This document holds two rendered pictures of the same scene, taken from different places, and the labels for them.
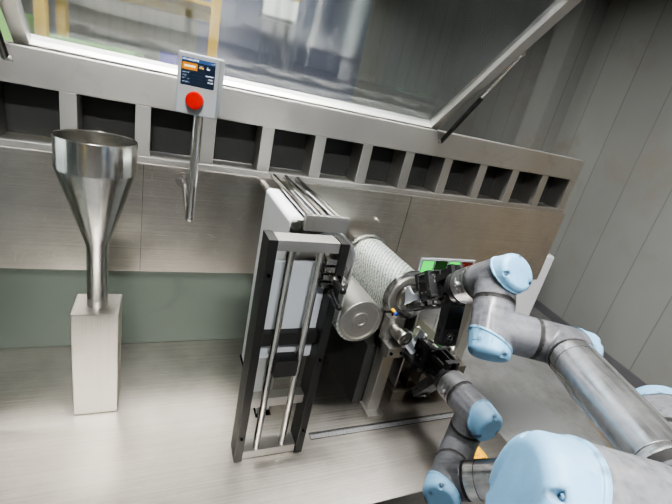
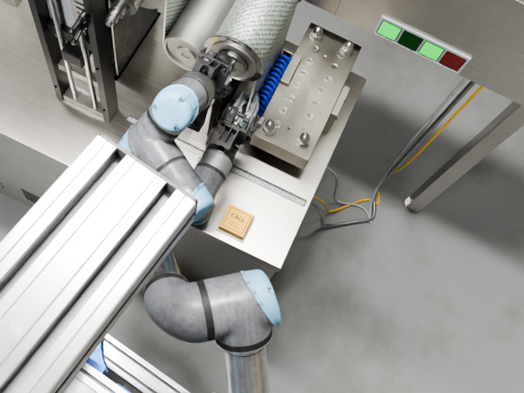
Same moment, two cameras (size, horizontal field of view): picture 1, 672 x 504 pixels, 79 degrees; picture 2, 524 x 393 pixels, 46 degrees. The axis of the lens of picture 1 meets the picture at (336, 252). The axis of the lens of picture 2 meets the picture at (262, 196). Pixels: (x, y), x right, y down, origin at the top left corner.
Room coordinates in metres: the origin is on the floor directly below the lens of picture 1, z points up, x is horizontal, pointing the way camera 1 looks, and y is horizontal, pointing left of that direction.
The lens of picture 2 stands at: (0.37, -0.74, 2.45)
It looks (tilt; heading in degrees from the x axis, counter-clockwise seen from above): 68 degrees down; 28
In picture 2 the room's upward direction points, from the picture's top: 24 degrees clockwise
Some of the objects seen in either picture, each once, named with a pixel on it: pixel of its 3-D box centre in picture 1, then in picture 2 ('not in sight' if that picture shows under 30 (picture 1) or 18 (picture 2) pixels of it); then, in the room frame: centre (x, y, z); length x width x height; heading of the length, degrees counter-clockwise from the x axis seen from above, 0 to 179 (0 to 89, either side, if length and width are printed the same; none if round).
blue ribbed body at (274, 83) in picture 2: not in sight; (270, 84); (1.11, -0.23, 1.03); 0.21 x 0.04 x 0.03; 26
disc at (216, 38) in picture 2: (407, 296); (233, 58); (0.97, -0.21, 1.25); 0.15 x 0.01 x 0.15; 116
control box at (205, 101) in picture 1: (199, 85); not in sight; (0.75, 0.30, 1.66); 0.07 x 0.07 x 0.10; 9
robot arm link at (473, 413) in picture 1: (474, 412); (200, 191); (0.75, -0.38, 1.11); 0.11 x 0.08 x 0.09; 26
